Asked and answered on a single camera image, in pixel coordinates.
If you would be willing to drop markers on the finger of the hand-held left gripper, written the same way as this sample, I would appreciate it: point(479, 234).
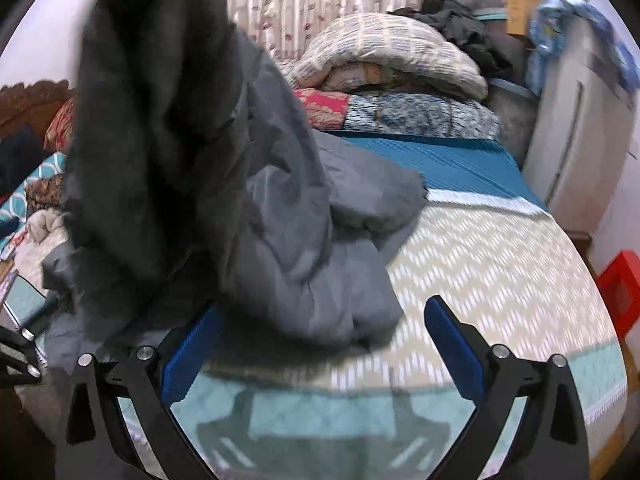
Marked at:
point(20, 345)

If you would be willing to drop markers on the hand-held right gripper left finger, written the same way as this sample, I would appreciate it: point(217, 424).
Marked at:
point(187, 360)

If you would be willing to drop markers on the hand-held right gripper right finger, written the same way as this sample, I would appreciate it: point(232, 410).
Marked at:
point(452, 350)

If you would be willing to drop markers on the grey padded jacket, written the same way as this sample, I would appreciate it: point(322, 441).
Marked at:
point(280, 210)

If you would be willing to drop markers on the pile of black clothes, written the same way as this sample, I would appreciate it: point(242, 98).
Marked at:
point(465, 30)

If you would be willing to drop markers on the cream zigzag bedspread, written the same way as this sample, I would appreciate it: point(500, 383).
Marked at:
point(500, 270)

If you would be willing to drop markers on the teal patterned sheet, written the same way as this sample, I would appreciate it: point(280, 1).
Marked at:
point(30, 180)

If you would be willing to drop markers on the red plastic stool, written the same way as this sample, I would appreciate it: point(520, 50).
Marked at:
point(620, 285)

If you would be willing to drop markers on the dark cloth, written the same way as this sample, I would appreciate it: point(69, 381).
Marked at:
point(20, 160)

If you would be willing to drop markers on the teal blue blanket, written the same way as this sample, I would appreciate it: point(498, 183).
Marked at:
point(450, 160)

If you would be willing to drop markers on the red patterned pillow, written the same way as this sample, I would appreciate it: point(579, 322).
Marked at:
point(60, 127)
point(322, 105)

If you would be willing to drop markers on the grey patterned folded blanket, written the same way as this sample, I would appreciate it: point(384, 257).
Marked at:
point(425, 115)

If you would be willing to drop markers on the carved wooden headboard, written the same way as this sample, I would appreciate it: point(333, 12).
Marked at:
point(30, 105)

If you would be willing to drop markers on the white cabinet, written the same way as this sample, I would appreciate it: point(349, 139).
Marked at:
point(565, 135)

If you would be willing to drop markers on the cream checked folded quilt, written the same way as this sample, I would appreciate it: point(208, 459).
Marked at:
point(390, 45)

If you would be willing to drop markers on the blue printed cloth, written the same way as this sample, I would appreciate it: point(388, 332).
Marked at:
point(550, 25)

